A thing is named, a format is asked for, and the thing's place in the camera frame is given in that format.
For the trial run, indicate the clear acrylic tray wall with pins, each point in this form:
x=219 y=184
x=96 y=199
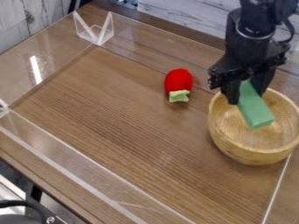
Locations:
x=90 y=190

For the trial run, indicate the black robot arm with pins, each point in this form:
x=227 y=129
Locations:
x=252 y=22

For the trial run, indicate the green rectangular block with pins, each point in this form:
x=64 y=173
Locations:
x=252 y=107

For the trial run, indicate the clear acrylic corner bracket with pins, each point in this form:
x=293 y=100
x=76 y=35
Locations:
x=94 y=34

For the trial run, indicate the red plush strawberry toy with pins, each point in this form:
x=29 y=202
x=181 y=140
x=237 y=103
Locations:
x=177 y=85

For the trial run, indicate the black table leg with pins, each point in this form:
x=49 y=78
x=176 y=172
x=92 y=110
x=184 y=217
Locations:
x=36 y=193

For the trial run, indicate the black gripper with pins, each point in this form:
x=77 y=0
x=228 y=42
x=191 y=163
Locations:
x=247 y=61

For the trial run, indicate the light wooden bowl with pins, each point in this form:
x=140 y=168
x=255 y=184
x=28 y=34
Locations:
x=255 y=146

